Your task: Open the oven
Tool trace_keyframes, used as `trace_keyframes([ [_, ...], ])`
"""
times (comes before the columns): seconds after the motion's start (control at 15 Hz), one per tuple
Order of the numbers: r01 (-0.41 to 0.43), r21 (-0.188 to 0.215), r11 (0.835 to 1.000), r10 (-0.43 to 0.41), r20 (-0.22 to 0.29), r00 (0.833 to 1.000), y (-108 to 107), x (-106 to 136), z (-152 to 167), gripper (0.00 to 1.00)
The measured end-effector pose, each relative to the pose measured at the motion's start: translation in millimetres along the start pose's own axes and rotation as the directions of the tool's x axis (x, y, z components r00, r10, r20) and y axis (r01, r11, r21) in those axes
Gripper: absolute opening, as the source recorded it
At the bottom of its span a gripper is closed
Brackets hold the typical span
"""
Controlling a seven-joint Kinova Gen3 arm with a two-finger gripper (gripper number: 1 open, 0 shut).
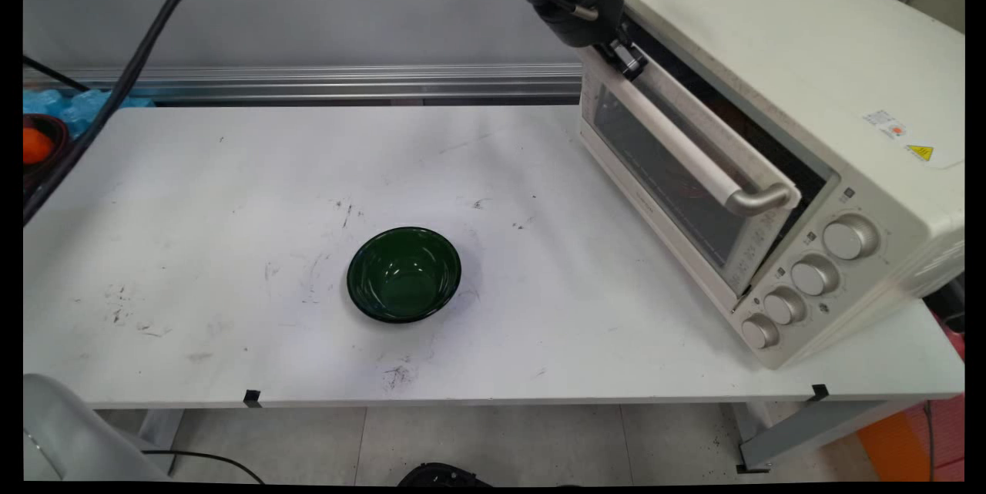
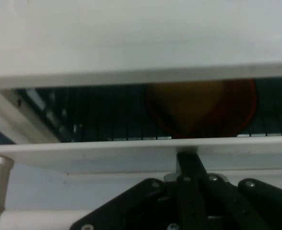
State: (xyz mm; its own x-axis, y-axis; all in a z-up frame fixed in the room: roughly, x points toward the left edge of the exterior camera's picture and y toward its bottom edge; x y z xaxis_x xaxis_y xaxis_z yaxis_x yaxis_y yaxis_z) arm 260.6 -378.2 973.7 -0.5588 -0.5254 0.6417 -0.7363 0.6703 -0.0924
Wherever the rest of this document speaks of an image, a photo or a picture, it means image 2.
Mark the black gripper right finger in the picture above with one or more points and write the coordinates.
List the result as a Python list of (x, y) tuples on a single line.
[(227, 206)]

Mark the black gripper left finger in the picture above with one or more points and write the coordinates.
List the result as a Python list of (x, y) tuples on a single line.
[(184, 196)]

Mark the orange-yellow round food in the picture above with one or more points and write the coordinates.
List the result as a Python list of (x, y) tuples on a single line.
[(186, 105)]

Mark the red bowl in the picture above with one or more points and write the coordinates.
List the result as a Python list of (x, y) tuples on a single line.
[(239, 107)]

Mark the cream toaster oven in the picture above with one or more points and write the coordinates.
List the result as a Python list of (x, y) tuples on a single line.
[(131, 36)]

